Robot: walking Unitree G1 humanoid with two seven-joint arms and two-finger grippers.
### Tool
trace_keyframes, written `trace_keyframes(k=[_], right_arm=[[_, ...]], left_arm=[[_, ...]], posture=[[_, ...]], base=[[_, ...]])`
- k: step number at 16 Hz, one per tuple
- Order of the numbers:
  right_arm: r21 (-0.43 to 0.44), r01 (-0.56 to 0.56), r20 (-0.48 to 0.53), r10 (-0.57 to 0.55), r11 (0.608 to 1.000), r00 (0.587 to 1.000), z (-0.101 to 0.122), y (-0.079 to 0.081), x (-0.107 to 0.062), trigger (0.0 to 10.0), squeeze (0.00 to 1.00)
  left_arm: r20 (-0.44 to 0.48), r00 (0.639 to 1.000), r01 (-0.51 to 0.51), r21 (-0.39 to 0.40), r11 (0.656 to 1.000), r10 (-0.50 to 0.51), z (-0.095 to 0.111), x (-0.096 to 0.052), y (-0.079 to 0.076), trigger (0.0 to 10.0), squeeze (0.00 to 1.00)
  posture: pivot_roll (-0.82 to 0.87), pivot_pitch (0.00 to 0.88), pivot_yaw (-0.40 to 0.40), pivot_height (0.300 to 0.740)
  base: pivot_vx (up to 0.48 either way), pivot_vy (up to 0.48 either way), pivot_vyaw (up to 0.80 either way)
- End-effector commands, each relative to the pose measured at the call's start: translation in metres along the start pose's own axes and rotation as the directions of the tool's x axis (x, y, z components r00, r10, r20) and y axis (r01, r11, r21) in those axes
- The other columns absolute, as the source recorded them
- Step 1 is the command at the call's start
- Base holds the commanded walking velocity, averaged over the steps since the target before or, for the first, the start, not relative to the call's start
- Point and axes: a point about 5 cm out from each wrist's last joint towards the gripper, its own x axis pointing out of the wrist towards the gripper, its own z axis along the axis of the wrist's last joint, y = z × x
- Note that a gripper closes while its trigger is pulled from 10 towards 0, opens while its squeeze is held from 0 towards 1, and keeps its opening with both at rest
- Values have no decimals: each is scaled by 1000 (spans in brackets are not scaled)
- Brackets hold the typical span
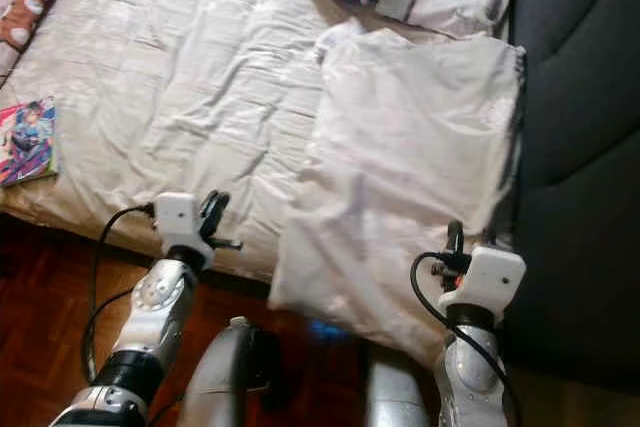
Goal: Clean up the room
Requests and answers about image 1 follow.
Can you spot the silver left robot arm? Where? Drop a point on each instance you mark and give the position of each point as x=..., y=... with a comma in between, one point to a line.
x=150, y=327

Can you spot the beige floral duvet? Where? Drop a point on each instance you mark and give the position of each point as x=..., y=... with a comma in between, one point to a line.
x=190, y=97

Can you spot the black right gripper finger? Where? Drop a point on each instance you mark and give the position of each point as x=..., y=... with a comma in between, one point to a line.
x=455, y=237

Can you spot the large beige pillow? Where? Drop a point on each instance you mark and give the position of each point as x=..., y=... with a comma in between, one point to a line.
x=400, y=177

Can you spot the silver robot leg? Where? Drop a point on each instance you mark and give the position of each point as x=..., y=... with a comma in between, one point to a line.
x=225, y=377
x=395, y=397

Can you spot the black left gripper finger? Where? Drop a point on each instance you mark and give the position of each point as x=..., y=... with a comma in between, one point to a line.
x=216, y=207

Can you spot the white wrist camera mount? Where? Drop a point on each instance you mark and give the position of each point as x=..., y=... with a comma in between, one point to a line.
x=490, y=277
x=180, y=222

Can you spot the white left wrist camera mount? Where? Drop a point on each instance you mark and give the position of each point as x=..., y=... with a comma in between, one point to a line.
x=180, y=222

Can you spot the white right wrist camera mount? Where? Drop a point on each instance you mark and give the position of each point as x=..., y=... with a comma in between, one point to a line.
x=490, y=277

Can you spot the silver right robot leg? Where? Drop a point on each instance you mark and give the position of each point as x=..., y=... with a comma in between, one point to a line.
x=395, y=397

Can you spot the dark grey upholstered chair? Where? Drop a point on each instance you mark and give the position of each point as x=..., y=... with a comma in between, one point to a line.
x=580, y=147

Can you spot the colourful comic book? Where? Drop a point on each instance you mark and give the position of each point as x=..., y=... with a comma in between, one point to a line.
x=28, y=142

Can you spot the silver left robot leg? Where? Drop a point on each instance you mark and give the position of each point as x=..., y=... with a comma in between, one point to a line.
x=225, y=377

